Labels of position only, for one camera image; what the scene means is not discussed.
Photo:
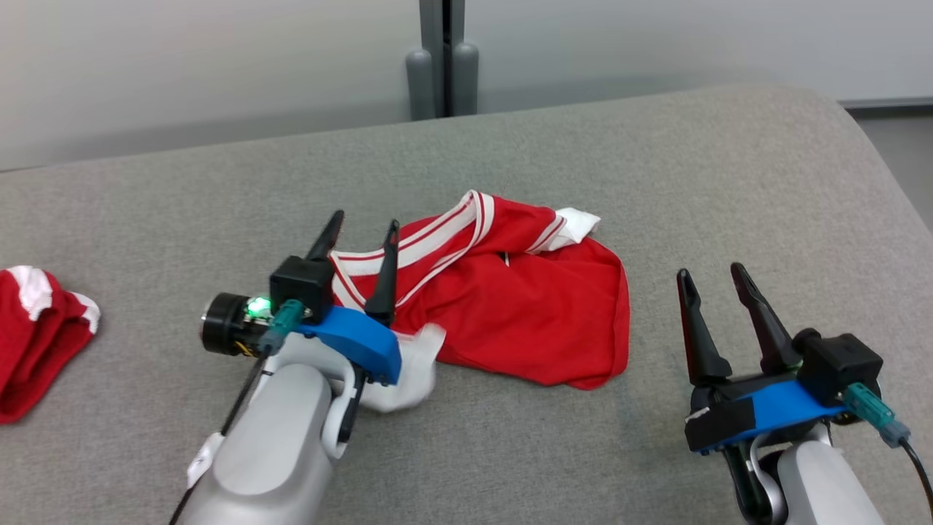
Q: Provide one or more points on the red jersey with white stripes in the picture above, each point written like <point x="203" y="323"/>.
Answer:
<point x="525" y="313"/>

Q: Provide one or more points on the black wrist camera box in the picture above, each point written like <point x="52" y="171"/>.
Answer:
<point x="838" y="368"/>
<point x="302" y="284"/>

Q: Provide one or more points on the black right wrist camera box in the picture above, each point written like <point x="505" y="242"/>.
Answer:
<point x="838" y="368"/>

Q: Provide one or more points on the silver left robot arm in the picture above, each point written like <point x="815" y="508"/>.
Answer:
<point x="270" y="452"/>

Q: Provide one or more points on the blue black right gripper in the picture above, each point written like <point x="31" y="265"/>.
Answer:
<point x="765" y="408"/>

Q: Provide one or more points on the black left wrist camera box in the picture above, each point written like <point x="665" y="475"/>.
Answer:
<point x="302" y="284"/>

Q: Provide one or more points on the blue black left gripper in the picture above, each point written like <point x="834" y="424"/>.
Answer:
<point x="357" y="343"/>

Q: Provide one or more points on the grey partition post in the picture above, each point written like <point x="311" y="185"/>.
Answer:
<point x="441" y="58"/>

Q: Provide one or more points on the red shorts with white stripe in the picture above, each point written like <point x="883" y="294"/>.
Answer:
<point x="36" y="350"/>

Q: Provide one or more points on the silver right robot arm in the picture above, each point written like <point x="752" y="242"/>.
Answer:
<point x="824" y="488"/>

